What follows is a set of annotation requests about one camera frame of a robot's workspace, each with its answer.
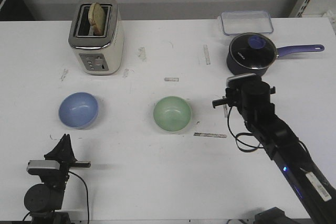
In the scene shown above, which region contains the glass pot lid blue knob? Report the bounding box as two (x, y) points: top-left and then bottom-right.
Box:
(229, 33), (277, 69)

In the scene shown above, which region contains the cream and chrome toaster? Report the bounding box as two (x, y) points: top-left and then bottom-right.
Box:
(68, 0), (124, 76)

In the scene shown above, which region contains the green bowl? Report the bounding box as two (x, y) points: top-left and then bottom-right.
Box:
(153, 96), (192, 132)

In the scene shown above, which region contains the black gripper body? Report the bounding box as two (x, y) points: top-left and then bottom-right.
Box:
(212, 79), (276, 109)
(40, 161), (91, 188)

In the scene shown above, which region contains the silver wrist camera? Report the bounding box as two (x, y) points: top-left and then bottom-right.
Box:
(27, 160), (60, 175)
(226, 73), (257, 89)

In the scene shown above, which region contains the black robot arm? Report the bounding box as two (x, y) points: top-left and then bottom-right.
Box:
(24, 134), (91, 223)
(212, 73), (335, 223)

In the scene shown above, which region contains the toast slice in toaster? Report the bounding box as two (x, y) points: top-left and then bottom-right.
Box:
(88, 3), (106, 36)

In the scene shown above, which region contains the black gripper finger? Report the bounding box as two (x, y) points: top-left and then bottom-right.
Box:
(66, 134), (77, 162)
(44, 134), (67, 160)

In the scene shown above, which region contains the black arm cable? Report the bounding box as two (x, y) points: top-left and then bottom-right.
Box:
(226, 105), (266, 153)
(68, 170), (91, 222)

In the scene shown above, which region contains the blue bowl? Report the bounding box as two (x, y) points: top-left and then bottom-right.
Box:
(58, 92), (99, 129)

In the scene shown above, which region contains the dark blue saucepan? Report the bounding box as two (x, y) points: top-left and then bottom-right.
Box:
(226, 44), (324, 76)

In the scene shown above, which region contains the clear plastic food container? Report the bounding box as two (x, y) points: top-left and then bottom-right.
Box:
(218, 10), (274, 36)

